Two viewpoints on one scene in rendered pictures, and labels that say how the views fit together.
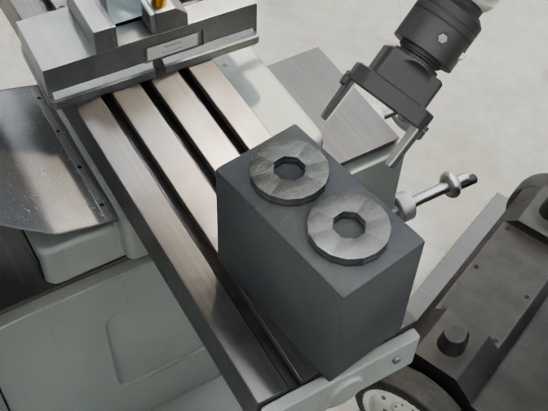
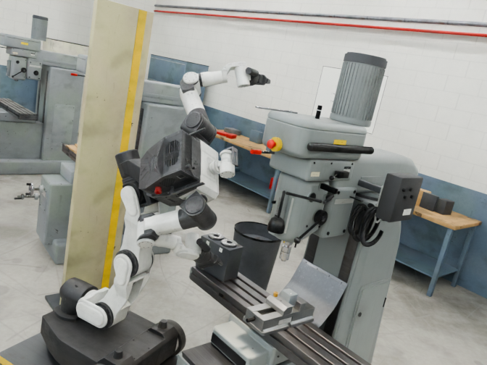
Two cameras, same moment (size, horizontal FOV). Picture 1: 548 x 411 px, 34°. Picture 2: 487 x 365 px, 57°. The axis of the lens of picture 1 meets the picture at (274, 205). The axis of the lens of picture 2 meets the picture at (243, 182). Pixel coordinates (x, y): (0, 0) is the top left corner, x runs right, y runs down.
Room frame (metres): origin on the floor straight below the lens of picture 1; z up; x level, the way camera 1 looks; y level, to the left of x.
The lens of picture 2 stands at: (2.93, -0.46, 2.02)
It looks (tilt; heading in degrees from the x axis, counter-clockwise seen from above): 13 degrees down; 169
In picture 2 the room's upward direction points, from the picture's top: 12 degrees clockwise
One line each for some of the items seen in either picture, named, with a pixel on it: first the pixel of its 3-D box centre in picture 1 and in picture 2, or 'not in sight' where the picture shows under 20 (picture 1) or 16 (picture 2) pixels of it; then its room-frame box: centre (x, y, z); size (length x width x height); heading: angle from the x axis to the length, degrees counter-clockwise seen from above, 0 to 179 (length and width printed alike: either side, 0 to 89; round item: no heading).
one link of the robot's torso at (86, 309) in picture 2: not in sight; (103, 307); (0.71, -0.62, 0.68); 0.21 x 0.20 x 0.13; 54
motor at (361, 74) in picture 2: not in sight; (357, 90); (0.84, 0.41, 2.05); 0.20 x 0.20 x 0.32
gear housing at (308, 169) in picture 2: not in sight; (312, 164); (0.95, 0.24, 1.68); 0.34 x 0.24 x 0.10; 123
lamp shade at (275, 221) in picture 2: not in sight; (276, 224); (1.18, 0.07, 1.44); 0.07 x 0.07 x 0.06
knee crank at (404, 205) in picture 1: (434, 192); not in sight; (1.14, -0.32, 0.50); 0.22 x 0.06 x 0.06; 123
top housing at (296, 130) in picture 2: not in sight; (314, 135); (0.97, 0.21, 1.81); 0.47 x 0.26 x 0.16; 123
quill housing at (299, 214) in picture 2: not in sight; (296, 206); (0.97, 0.21, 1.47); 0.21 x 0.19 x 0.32; 33
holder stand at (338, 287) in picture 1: (312, 249); (219, 255); (0.61, -0.05, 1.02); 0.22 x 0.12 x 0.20; 41
